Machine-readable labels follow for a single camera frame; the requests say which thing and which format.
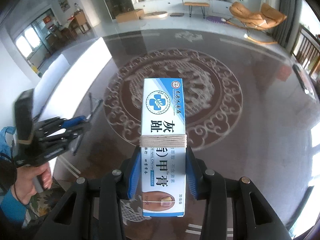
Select cardboard box on floor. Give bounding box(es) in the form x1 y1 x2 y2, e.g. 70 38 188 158
116 9 144 23

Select person's left hand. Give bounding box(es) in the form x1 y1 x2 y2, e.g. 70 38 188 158
11 162 53 205

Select dark wooden dining chair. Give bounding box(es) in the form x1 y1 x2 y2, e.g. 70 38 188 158
291 24 319 79

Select blue white nail cream box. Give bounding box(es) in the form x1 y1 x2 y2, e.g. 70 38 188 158
139 78 187 217

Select blue sleeve forearm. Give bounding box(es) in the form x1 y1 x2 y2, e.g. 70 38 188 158
1 189 27 228

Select white tv cabinet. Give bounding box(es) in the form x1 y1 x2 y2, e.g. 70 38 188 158
133 0 232 16

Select wooden bench with metal legs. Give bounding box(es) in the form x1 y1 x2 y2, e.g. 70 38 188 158
183 2 210 18

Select orange rocking lounge chair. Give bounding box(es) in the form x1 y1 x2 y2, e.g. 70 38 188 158
225 2 287 45

